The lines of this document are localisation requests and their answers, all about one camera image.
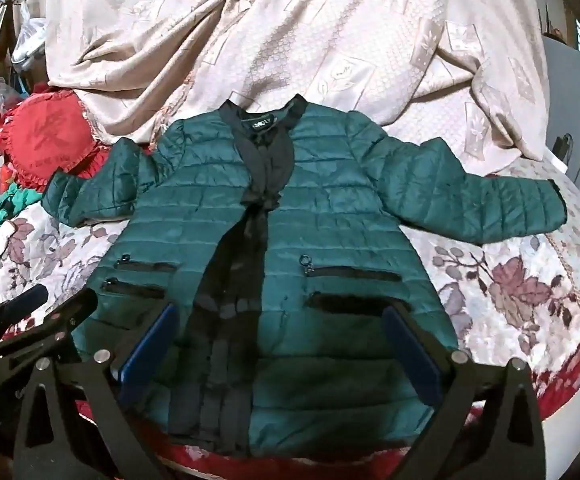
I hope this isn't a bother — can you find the floral plush blanket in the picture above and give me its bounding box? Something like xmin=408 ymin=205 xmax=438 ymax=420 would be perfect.
xmin=0 ymin=127 xmax=580 ymax=480

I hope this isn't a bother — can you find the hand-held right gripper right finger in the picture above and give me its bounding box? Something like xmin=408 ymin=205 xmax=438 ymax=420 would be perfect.
xmin=382 ymin=304 xmax=544 ymax=480

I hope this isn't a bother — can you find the grey cabinet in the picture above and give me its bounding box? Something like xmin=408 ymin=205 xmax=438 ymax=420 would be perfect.
xmin=542 ymin=34 xmax=580 ymax=192

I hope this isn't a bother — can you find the beige patterned bedspread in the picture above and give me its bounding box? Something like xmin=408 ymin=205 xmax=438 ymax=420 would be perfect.
xmin=17 ymin=0 xmax=552 ymax=162

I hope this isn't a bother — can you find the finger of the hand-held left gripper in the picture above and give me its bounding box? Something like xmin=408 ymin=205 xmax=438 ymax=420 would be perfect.
xmin=0 ymin=284 xmax=50 ymax=337
xmin=0 ymin=288 xmax=99 ymax=367

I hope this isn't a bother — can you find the white plastic bag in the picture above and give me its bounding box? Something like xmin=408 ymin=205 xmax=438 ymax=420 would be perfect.
xmin=12 ymin=17 xmax=51 ymax=82

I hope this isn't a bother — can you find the green quilted jacket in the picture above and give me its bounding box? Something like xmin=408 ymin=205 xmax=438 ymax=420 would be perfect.
xmin=42 ymin=94 xmax=569 ymax=461

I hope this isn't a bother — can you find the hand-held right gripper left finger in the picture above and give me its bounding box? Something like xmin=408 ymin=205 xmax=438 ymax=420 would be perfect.
xmin=12 ymin=302 xmax=179 ymax=480

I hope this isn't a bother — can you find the red ruffled cushion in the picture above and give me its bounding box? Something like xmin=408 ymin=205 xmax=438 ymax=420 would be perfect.
xmin=0 ymin=88 xmax=116 ymax=192

